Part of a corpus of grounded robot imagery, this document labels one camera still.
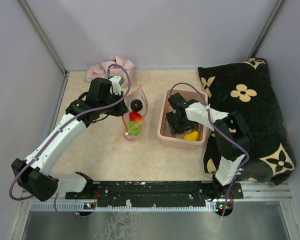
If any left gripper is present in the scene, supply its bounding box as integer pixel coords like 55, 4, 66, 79
98, 89, 129, 117

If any large red apple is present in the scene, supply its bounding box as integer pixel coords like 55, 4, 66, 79
129, 111, 143, 123

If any dark plum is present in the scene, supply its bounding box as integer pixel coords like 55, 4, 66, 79
130, 99, 144, 112

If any clear zip top bag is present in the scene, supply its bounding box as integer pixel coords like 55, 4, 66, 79
121, 85, 149, 140

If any pink plastic bin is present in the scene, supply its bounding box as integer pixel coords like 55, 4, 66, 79
157, 86, 207, 150

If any yellow pear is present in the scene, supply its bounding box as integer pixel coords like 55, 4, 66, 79
183, 130, 200, 142

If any green apple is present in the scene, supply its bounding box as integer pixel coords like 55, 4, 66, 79
128, 120, 142, 137

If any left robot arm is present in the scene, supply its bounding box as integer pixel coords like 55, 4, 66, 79
11, 75, 128, 202

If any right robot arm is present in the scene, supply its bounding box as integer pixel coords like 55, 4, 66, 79
166, 92, 253, 198

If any pink crumpled cloth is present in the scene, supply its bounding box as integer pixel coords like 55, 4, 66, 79
85, 55, 136, 88

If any black floral cushion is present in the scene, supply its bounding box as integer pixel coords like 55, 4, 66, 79
197, 58, 296, 186

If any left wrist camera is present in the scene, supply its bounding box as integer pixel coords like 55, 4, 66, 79
108, 75, 125, 95

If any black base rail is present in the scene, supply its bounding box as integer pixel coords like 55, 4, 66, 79
65, 180, 229, 208

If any right metal frame post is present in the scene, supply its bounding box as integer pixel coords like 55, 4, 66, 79
248, 0, 286, 59

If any metal frame post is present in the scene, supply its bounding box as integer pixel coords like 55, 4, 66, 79
248, 0, 286, 59
17, 0, 67, 75

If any left metal frame post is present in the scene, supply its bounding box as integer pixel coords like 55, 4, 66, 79
17, 0, 67, 75

